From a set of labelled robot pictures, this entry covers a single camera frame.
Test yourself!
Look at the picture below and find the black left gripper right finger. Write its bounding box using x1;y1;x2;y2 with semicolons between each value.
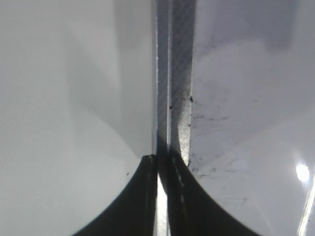
167;154;257;236

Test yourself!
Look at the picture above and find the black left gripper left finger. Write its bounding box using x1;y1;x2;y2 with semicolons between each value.
75;155;158;236

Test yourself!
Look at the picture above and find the white board with grey frame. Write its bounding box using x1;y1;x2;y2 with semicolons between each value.
155;0;315;236

